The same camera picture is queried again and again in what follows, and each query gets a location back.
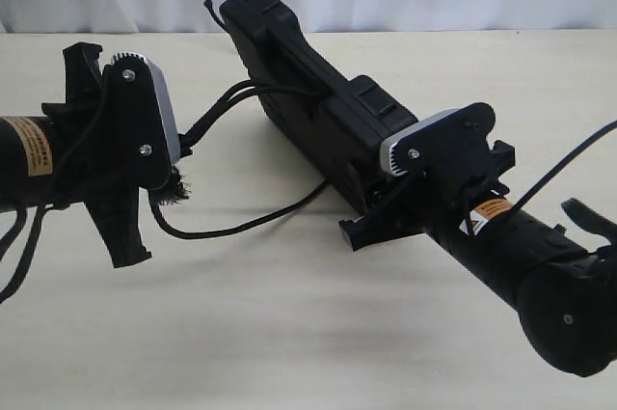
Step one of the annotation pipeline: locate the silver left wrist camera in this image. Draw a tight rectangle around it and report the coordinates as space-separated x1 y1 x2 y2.
111 51 181 164

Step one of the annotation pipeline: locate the black plastic tool case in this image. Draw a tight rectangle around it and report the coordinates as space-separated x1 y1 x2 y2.
220 0 417 213

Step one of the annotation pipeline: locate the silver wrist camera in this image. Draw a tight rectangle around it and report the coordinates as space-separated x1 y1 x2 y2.
378 109 457 177
111 51 181 164

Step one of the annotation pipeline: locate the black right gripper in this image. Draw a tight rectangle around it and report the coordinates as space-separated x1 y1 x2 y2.
338 102 516 251

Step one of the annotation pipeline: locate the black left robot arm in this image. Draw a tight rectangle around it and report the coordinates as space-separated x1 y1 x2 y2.
1 41 181 268

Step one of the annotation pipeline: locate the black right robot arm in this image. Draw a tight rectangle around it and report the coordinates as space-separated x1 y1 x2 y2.
340 102 616 377

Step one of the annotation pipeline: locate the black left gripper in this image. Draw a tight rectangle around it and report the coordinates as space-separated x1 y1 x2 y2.
40 41 174 268

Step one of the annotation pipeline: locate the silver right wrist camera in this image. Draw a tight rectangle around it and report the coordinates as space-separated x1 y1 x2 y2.
378 109 457 177

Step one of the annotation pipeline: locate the black cord with frayed knot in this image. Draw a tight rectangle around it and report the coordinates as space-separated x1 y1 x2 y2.
147 0 334 241

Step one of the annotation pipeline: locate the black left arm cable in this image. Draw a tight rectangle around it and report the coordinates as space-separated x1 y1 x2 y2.
0 76 115 305

